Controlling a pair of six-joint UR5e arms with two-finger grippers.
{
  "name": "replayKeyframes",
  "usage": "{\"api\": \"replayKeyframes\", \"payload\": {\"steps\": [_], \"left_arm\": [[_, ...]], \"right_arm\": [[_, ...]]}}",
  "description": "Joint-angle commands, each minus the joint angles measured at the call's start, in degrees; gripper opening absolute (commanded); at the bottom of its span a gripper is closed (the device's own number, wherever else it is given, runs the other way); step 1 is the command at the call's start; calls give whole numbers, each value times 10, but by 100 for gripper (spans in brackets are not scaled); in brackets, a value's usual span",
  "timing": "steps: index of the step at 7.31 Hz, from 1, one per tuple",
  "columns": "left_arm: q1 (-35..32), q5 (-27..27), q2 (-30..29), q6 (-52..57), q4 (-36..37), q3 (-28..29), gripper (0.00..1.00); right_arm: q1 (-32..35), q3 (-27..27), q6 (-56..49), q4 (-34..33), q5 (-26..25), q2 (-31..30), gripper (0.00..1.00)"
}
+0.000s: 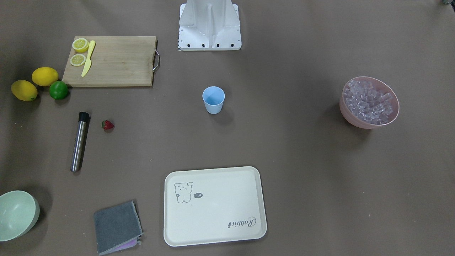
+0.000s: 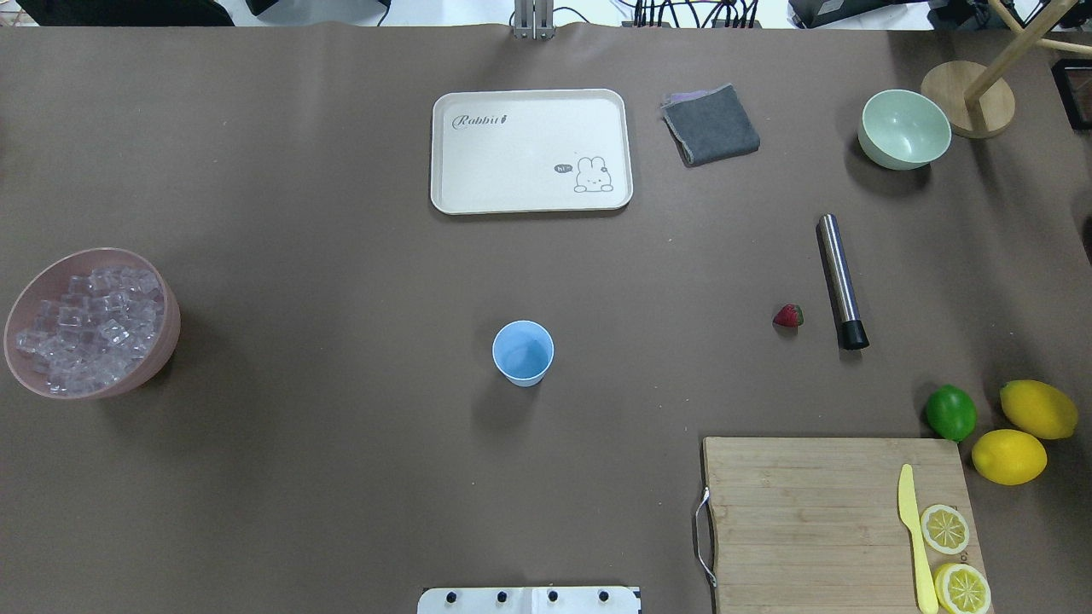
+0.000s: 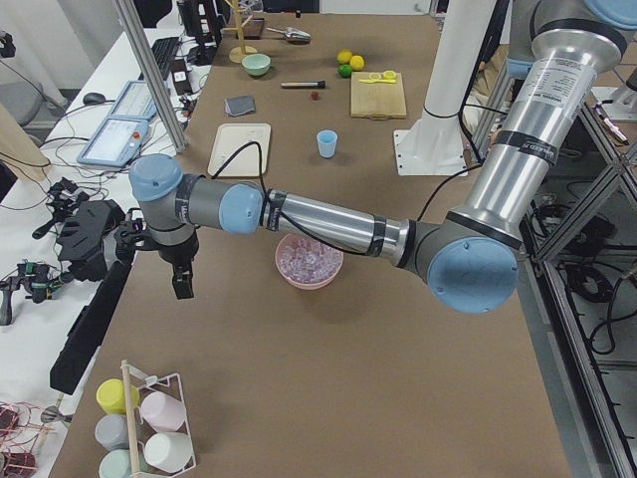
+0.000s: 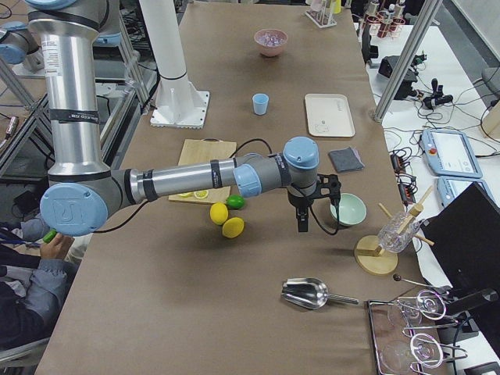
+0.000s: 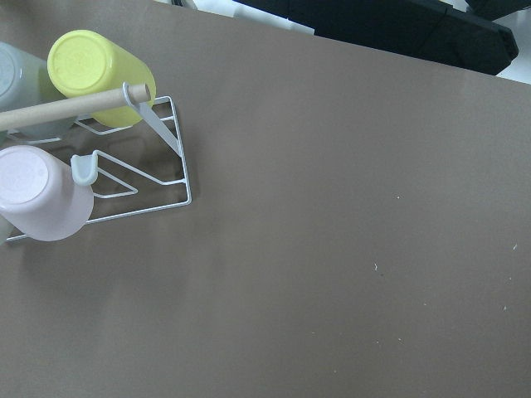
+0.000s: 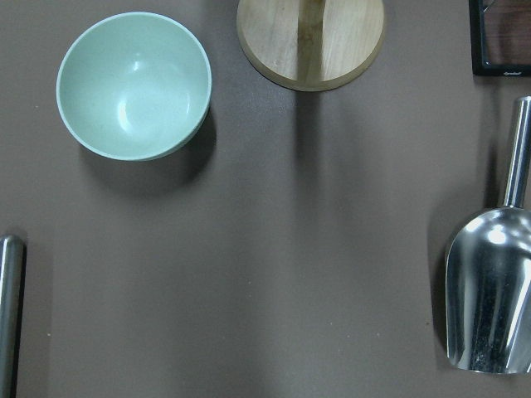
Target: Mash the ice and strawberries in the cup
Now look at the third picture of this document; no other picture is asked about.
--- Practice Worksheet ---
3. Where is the bamboo cutting board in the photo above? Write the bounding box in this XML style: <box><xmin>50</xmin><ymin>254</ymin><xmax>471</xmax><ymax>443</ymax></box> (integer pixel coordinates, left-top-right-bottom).
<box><xmin>350</xmin><ymin>72</ymin><xmax>407</xmax><ymax>120</ymax></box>

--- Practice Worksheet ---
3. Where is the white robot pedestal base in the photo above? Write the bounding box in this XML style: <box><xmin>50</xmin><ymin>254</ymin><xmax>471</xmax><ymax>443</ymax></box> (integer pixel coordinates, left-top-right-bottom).
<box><xmin>394</xmin><ymin>0</ymin><xmax>496</xmax><ymax>176</ymax></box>

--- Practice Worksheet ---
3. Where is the white wire cup rack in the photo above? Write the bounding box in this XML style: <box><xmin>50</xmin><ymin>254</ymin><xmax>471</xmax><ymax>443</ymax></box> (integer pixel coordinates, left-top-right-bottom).
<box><xmin>120</xmin><ymin>359</ymin><xmax>197</xmax><ymax>477</ymax></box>

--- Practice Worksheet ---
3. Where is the grey plastic cup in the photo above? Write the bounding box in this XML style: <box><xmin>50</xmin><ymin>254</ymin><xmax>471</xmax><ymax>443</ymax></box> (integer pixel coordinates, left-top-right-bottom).
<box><xmin>95</xmin><ymin>413</ymin><xmax>129</xmax><ymax>451</ymax></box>

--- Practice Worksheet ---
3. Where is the yellow lemon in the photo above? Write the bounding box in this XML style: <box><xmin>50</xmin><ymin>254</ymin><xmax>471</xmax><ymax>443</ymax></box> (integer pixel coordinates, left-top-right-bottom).
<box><xmin>348</xmin><ymin>55</ymin><xmax>365</xmax><ymax>72</ymax></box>
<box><xmin>336</xmin><ymin>49</ymin><xmax>353</xmax><ymax>65</ymax></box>

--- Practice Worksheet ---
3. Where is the yellow plastic cup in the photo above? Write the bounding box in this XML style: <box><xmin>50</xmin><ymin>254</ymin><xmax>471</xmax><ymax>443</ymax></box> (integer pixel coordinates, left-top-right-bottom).
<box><xmin>96</xmin><ymin>378</ymin><xmax>126</xmax><ymax>414</ymax></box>

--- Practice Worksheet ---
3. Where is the steel muddler black tip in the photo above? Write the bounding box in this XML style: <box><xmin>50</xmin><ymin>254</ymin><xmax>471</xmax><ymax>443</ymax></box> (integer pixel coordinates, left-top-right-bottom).
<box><xmin>281</xmin><ymin>81</ymin><xmax>326</xmax><ymax>90</ymax></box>

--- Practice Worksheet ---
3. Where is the aluminium frame post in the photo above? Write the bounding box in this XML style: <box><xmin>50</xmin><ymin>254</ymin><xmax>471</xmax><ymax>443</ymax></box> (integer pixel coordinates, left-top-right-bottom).
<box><xmin>112</xmin><ymin>0</ymin><xmax>186</xmax><ymax>153</ymax></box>

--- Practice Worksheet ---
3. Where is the grey folded cloth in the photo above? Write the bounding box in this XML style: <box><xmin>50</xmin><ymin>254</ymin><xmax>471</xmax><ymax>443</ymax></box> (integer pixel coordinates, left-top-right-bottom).
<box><xmin>225</xmin><ymin>95</ymin><xmax>256</xmax><ymax>118</ymax></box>

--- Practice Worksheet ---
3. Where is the black keyboard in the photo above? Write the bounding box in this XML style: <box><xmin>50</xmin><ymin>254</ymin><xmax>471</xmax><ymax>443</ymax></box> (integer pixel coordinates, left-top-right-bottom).
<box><xmin>151</xmin><ymin>37</ymin><xmax>180</xmax><ymax>81</ymax></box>

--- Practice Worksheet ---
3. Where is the black long bar device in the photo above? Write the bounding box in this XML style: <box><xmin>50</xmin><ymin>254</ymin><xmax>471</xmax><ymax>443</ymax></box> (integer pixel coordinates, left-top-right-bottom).
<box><xmin>50</xmin><ymin>261</ymin><xmax>131</xmax><ymax>395</ymax></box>

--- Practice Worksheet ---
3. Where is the light blue plastic cup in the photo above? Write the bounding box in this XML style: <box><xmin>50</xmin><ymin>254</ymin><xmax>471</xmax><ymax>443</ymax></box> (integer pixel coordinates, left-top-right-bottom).
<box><xmin>316</xmin><ymin>129</ymin><xmax>338</xmax><ymax>158</ymax></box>

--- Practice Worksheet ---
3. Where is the pink bowl of ice cubes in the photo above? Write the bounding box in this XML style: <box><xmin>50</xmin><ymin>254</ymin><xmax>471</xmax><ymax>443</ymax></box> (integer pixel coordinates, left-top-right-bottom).
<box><xmin>275</xmin><ymin>234</ymin><xmax>344</xmax><ymax>290</ymax></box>

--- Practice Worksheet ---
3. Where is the cream rabbit serving tray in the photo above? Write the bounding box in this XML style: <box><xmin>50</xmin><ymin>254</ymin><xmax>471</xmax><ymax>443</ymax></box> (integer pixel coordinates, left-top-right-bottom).
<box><xmin>207</xmin><ymin>122</ymin><xmax>273</xmax><ymax>179</ymax></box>

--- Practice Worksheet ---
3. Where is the blue teach pendant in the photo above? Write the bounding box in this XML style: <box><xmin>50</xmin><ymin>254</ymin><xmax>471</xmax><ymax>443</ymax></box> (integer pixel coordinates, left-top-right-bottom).
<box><xmin>109</xmin><ymin>80</ymin><xmax>157</xmax><ymax>120</ymax></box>
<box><xmin>77</xmin><ymin>117</ymin><xmax>148</xmax><ymax>167</ymax></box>

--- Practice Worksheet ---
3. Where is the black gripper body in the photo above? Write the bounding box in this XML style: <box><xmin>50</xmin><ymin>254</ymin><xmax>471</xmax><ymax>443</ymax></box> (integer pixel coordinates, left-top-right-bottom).
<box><xmin>114</xmin><ymin>208</ymin><xmax>199</xmax><ymax>273</ymax></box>

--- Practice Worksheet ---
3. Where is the mint plastic cup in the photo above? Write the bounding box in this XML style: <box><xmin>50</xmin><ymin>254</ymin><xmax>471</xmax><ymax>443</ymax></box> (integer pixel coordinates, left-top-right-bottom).
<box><xmin>99</xmin><ymin>449</ymin><xmax>132</xmax><ymax>478</ymax></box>

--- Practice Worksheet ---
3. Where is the white plastic cup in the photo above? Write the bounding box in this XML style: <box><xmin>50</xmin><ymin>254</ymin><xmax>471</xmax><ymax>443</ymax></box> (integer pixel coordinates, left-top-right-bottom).
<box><xmin>143</xmin><ymin>432</ymin><xmax>193</xmax><ymax>473</ymax></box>

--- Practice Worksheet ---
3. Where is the yellow plastic knife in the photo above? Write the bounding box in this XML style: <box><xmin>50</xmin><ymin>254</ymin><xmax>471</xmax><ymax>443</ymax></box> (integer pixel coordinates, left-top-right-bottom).
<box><xmin>357</xmin><ymin>78</ymin><xmax>397</xmax><ymax>84</ymax></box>

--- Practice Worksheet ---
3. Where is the metal ice scoop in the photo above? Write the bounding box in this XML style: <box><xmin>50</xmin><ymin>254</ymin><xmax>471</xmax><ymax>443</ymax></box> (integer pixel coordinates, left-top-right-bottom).
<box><xmin>266</xmin><ymin>27</ymin><xmax>312</xmax><ymax>45</ymax></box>

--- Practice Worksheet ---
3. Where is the black computer mouse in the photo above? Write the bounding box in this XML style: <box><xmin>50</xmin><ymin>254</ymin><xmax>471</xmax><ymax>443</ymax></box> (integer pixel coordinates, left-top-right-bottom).
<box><xmin>83</xmin><ymin>92</ymin><xmax>106</xmax><ymax>106</ymax></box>

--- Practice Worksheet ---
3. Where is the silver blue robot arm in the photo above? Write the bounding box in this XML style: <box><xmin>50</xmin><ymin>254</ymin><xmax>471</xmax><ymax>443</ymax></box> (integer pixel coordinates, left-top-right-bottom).
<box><xmin>129</xmin><ymin>1</ymin><xmax>636</xmax><ymax>314</ymax></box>

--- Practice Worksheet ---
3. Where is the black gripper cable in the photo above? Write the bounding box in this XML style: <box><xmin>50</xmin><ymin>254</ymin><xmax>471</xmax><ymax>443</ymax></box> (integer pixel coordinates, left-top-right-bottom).
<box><xmin>208</xmin><ymin>139</ymin><xmax>479</xmax><ymax>256</ymax></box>

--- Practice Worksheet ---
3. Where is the wooden cup tree stand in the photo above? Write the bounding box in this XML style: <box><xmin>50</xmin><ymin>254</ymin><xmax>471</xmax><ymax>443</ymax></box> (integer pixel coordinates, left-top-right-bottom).
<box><xmin>225</xmin><ymin>0</ymin><xmax>258</xmax><ymax>64</ymax></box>

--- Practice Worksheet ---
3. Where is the green lime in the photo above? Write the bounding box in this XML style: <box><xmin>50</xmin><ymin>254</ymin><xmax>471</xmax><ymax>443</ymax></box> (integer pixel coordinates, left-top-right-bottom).
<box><xmin>337</xmin><ymin>64</ymin><xmax>353</xmax><ymax>79</ymax></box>

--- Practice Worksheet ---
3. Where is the mint green bowl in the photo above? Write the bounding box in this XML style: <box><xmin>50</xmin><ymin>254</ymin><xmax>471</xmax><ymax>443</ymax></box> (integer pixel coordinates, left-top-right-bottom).
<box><xmin>241</xmin><ymin>53</ymin><xmax>271</xmax><ymax>78</ymax></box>

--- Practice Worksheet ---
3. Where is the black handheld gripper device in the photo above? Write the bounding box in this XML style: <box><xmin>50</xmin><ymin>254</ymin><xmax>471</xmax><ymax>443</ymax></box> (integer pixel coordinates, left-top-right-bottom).
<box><xmin>32</xmin><ymin>177</ymin><xmax>124</xmax><ymax>282</ymax></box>

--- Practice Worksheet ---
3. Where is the pink plastic cup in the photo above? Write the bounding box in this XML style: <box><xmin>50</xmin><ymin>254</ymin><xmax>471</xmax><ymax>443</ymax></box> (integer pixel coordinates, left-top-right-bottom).
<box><xmin>139</xmin><ymin>391</ymin><xmax>186</xmax><ymax>432</ymax></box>

